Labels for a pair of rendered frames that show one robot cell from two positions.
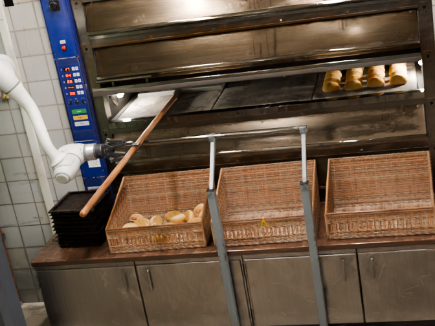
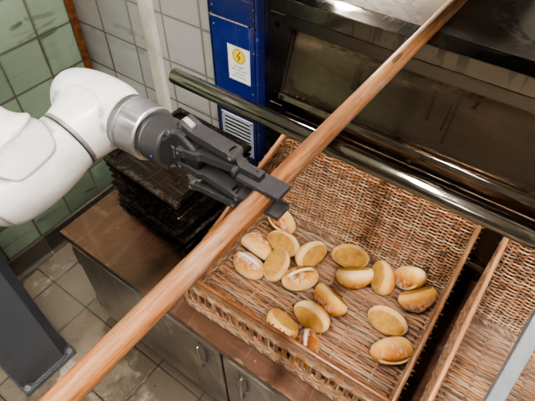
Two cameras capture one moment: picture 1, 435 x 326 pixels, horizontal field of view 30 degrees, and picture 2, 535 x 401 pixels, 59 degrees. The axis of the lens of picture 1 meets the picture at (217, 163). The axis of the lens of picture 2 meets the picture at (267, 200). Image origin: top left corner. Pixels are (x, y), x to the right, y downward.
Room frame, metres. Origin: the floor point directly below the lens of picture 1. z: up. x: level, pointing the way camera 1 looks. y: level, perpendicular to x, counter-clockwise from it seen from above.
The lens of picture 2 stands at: (3.58, 0.25, 1.66)
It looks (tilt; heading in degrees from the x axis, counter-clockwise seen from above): 48 degrees down; 21
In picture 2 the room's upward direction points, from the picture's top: straight up
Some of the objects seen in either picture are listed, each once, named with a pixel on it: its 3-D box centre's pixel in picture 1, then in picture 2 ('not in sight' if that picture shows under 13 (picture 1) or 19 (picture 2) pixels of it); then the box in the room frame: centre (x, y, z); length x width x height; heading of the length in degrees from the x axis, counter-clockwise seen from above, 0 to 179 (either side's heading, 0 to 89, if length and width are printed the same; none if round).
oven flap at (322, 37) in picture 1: (249, 44); not in sight; (4.36, -0.28, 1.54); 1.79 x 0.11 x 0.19; 75
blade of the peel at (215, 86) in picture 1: (185, 83); not in sight; (5.12, 0.11, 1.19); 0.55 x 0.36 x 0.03; 76
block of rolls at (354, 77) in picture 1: (365, 70); not in sight; (4.64, -0.96, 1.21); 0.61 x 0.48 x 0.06; 165
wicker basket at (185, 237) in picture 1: (162, 209); (328, 260); (4.25, 0.35, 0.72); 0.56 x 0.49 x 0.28; 77
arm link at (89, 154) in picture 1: (92, 151); (143, 129); (4.04, 0.63, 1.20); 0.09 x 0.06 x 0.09; 166
